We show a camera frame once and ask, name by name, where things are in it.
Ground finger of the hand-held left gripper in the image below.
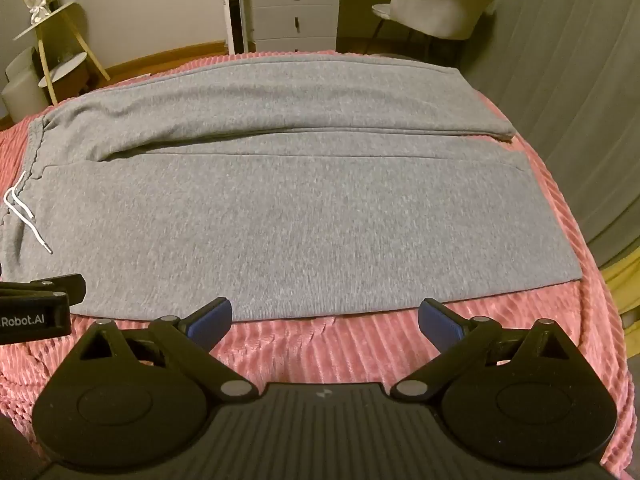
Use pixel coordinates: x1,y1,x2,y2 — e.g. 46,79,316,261
0,273,87,307

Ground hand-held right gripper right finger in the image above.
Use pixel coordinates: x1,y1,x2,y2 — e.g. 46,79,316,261
390,298,586,401

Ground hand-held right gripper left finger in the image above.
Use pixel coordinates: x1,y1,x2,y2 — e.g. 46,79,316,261
75,298,253,401

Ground grey pants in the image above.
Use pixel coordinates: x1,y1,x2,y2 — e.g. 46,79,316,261
0,54,584,323

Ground pink ribbed blanket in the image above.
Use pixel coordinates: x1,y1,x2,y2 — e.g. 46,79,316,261
0,49,635,480

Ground yellow cloth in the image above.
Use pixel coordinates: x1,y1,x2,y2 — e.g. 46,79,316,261
599,259,640,323

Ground white cylinder bin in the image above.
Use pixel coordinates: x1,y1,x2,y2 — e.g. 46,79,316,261
5,47,42,86
1,72,52,122

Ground tiered stand with yellow legs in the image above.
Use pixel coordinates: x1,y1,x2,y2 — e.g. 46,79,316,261
12,0,112,107

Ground grey curtain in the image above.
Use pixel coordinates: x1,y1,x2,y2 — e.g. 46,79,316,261
462,0,640,273

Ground tall white appliance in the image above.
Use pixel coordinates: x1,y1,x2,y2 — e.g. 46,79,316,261
218,0,252,55

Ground grey drawer cabinet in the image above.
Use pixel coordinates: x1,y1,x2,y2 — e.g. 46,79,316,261
251,0,342,54

